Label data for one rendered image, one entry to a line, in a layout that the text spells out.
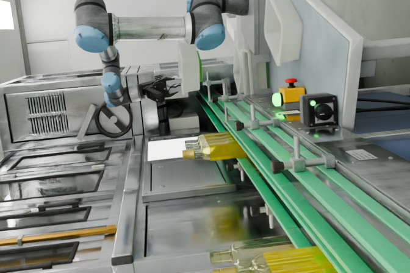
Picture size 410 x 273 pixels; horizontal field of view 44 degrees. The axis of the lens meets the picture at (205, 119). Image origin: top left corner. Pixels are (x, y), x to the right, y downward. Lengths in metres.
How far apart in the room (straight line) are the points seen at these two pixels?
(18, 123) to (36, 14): 3.32
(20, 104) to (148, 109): 0.72
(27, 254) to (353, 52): 1.08
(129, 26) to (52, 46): 4.42
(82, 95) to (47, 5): 3.36
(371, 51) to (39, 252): 1.10
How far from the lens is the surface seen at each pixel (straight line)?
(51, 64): 6.22
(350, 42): 1.30
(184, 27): 1.84
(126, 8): 5.65
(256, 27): 1.89
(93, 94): 2.94
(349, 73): 1.33
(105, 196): 1.99
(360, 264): 0.85
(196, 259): 1.40
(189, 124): 3.06
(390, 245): 0.73
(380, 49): 1.38
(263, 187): 1.50
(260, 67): 2.13
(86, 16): 1.82
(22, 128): 3.04
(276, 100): 1.66
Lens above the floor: 1.22
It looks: 5 degrees down
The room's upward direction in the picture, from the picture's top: 96 degrees counter-clockwise
